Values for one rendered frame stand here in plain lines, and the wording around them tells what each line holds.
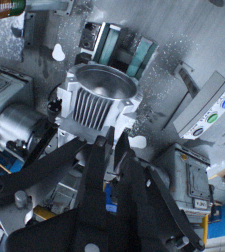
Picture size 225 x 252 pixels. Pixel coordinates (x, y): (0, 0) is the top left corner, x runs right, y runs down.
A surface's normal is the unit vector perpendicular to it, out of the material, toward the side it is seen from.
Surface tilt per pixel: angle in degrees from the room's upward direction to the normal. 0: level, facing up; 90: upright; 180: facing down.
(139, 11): 0
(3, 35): 0
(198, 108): 67
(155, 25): 0
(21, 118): 84
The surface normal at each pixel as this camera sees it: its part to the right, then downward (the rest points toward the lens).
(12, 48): -0.25, 0.67
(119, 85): -0.61, 0.44
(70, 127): 0.31, -0.63
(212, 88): -0.94, -0.11
